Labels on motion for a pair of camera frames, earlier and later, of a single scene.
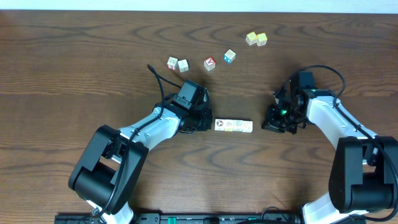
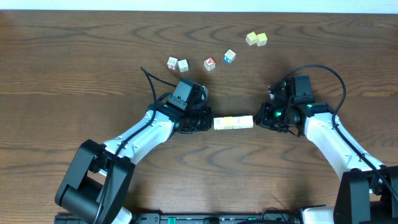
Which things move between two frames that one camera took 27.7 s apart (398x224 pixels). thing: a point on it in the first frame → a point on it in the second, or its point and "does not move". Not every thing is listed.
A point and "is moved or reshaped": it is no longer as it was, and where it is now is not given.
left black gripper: x=204 y=119 does not move
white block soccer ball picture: x=219 y=124 does not move
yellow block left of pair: x=251 y=38 does not move
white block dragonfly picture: x=247 y=126 is moved or reshaped
